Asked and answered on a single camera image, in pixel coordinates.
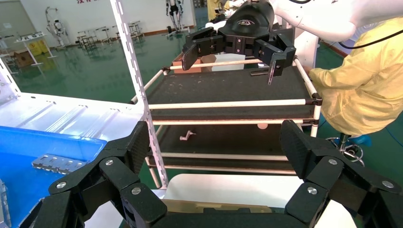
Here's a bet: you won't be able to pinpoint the slotted metal bracket part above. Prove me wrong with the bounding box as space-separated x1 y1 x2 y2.
31 154 87 175

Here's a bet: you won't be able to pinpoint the white metal shelf rack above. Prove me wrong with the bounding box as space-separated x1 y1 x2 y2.
0 0 169 190

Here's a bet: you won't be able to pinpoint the yellow floor sign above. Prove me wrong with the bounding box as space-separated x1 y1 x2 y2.
28 39 49 57

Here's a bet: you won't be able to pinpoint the pipe frame cart black mats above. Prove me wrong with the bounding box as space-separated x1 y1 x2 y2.
130 57 323 190

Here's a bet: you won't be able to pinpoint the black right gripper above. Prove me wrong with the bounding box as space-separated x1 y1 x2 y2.
182 1 297 86

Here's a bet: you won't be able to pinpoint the blue plastic bin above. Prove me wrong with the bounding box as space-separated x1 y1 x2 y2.
0 125 108 228

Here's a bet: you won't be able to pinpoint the long dark metal channel part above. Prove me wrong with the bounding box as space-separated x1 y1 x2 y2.
0 179 12 228

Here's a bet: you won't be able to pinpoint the person in yellow coat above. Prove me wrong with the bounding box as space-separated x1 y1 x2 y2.
206 0 230 21
308 17 403 148

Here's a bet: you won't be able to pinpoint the dark humanoid robot on stand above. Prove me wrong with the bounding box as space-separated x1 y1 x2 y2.
165 0 187 32

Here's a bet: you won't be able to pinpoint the chrome stool base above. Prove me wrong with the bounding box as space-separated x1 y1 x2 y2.
326 133 366 167

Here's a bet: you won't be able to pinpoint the brown cardboard box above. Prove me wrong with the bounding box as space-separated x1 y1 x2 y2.
13 49 35 68
172 54 217 74

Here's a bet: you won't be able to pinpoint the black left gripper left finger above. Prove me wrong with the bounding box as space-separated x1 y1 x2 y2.
33 121 167 228

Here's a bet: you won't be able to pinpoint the white work table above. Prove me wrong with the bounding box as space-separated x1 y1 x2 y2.
83 174 358 228

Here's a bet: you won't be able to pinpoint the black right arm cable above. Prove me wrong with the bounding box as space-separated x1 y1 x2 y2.
338 29 403 50

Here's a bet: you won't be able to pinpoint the white workbench with tools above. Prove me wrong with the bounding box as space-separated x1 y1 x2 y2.
14 30 58 67

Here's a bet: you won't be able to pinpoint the white box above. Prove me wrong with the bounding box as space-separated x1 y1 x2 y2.
211 53 247 72

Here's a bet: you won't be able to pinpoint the white humanoid robot on stand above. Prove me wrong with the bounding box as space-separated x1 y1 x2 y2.
45 6 72 48

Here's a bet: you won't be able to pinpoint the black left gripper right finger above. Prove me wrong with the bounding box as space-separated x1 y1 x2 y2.
280 119 403 228

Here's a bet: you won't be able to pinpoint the small white crank handle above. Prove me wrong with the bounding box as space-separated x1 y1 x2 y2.
179 130 197 141

